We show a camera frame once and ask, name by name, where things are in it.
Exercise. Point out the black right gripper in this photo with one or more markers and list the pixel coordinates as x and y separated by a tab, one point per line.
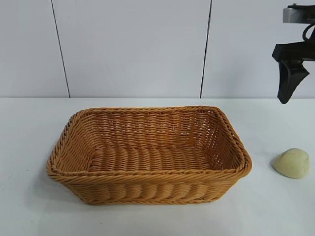
295	51

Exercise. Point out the brown wicker basket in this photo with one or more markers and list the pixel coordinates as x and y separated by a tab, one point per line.
147	191

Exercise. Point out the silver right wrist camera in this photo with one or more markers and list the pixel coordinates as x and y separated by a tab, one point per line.
295	14

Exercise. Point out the pale yellow egg yolk pastry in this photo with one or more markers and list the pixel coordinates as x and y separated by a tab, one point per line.
291	163

